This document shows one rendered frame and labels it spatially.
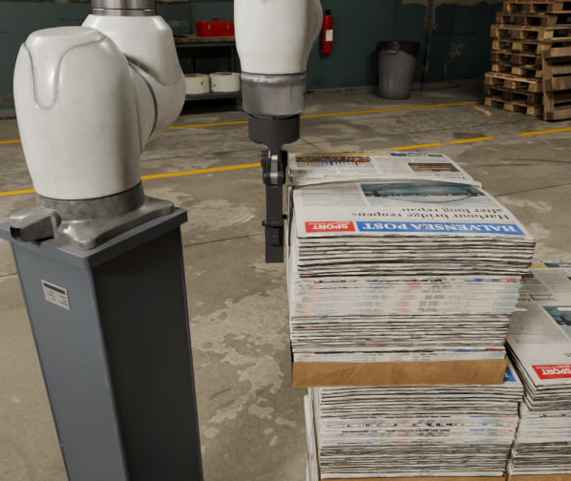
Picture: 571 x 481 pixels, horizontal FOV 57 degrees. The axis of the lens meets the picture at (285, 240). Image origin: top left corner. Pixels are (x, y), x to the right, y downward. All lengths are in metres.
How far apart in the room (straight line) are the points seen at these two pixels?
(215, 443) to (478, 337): 1.24
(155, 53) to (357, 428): 0.66
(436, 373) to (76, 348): 0.54
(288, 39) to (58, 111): 0.31
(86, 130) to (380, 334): 0.47
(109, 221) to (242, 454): 1.15
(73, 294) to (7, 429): 1.29
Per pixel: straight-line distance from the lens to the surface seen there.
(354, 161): 0.90
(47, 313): 0.92
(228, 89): 6.74
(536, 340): 0.92
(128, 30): 0.92
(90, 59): 0.76
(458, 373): 0.76
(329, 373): 0.72
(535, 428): 0.90
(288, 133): 0.75
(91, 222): 0.79
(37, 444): 1.99
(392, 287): 0.66
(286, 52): 0.71
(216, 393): 2.01
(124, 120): 0.78
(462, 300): 0.70
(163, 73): 0.93
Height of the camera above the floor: 1.31
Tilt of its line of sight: 25 degrees down
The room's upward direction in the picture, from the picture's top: straight up
